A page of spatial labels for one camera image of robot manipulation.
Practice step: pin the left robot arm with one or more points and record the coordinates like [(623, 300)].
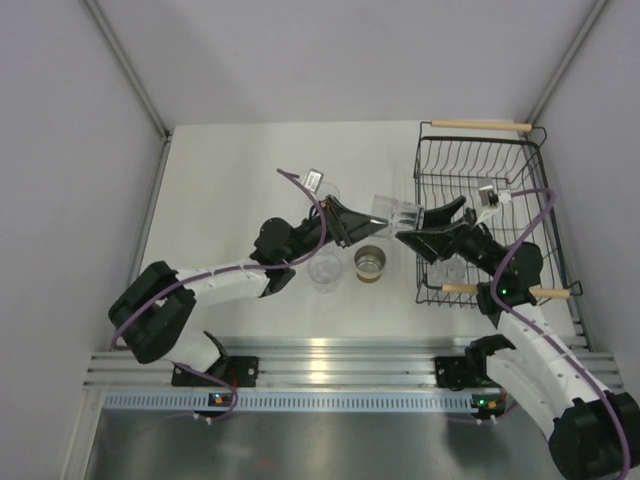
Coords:
[(152, 315)]

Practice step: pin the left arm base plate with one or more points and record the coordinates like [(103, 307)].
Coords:
[(237, 371)]

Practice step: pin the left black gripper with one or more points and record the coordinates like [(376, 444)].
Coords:
[(345, 226)]

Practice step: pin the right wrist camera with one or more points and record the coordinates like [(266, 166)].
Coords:
[(491, 200)]

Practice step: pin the slotted grey cable duct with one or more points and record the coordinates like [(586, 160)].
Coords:
[(366, 402)]

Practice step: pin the steel cup cork base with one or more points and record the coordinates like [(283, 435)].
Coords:
[(369, 262)]

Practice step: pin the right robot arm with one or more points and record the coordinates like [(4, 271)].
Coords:
[(591, 432)]

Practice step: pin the aluminium mounting rail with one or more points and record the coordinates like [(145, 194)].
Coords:
[(304, 364)]

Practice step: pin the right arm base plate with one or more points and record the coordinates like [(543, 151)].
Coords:
[(457, 373)]

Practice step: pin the clear plastic cup bottom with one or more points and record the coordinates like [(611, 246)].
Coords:
[(325, 271)]

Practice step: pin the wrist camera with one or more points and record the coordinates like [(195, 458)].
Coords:
[(491, 200), (313, 180)]

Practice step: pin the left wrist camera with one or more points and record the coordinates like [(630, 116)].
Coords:
[(313, 180)]

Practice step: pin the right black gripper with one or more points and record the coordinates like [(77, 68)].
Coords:
[(432, 244)]

